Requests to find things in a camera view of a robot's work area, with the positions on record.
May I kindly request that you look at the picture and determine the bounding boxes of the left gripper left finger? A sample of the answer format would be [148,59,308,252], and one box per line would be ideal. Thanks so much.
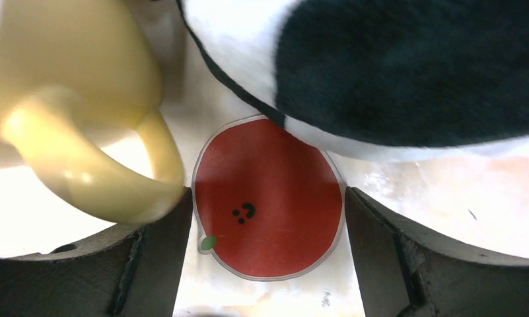
[0,191,193,316]

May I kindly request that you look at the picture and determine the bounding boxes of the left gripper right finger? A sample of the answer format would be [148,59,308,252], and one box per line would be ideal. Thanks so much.
[345,188,529,316]

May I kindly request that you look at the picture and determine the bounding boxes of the red apple coaster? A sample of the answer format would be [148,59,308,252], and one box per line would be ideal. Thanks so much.
[191,115,345,282]

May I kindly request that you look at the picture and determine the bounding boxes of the black white checkered pillow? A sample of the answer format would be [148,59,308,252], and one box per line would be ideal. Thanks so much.
[178,0,529,162]

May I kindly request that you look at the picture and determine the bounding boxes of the yellow ceramic mug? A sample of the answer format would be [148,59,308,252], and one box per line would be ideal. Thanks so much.
[0,1,184,224]

